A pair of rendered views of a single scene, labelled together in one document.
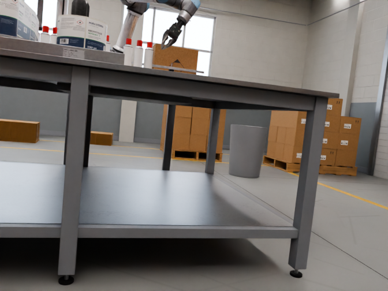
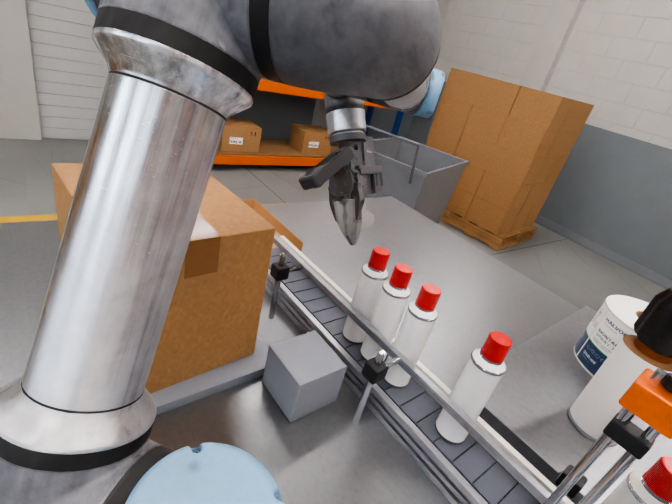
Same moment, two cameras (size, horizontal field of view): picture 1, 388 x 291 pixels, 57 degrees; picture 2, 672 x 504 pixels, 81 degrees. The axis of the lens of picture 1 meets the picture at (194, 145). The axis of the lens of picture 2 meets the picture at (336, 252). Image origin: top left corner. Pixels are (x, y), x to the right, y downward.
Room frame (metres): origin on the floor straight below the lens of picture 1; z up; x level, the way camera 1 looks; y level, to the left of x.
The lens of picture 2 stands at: (2.53, 0.85, 1.40)
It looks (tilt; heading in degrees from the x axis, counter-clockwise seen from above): 28 degrees down; 241
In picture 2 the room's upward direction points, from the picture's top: 15 degrees clockwise
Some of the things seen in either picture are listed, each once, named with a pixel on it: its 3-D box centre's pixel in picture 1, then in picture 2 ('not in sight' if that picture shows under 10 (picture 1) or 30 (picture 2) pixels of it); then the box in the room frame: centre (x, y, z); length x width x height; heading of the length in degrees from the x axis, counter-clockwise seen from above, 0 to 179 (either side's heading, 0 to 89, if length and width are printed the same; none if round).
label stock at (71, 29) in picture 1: (82, 38); (636, 347); (1.54, 0.52, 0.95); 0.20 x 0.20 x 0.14
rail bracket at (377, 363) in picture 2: not in sight; (376, 383); (2.18, 0.47, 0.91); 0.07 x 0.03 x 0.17; 16
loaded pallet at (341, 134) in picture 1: (312, 134); not in sight; (5.65, -1.85, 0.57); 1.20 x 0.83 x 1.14; 105
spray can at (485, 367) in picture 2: (105, 53); (473, 388); (2.08, 0.56, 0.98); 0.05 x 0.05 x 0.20
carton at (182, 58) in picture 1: (171, 68); (160, 265); (2.51, 0.21, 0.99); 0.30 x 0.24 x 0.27; 109
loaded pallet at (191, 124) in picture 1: (190, 129); not in sight; (6.02, 0.08, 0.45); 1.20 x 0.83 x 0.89; 15
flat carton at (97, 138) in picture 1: (94, 137); not in sight; (6.49, 1.83, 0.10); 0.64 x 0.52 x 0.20; 100
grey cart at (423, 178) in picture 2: not in sight; (397, 193); (0.80, -1.55, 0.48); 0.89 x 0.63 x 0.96; 32
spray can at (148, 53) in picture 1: (148, 59); (367, 295); (2.15, 0.32, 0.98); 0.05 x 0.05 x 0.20
